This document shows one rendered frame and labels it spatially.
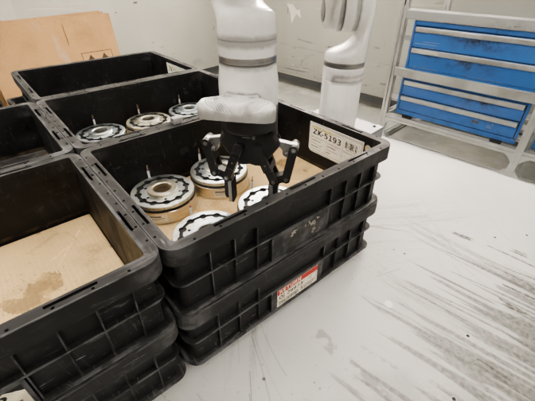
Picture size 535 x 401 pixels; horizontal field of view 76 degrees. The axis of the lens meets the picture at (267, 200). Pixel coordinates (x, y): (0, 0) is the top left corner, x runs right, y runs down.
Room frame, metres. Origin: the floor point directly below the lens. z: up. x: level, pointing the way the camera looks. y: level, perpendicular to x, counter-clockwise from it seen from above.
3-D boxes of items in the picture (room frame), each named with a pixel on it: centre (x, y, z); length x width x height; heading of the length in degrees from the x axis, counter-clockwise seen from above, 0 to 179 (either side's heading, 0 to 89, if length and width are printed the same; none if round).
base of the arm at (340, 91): (0.82, -0.17, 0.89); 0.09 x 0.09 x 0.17; 54
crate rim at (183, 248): (0.49, 0.04, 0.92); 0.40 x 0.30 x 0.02; 130
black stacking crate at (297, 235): (0.49, 0.04, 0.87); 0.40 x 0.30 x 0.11; 130
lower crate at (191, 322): (0.49, 0.04, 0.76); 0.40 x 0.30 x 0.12; 130
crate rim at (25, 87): (0.95, 0.43, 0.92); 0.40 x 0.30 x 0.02; 130
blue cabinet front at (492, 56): (2.01, -1.12, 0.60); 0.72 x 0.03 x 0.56; 46
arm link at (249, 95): (0.42, 0.03, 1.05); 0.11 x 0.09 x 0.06; 169
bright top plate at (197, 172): (0.54, 0.09, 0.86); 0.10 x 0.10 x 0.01
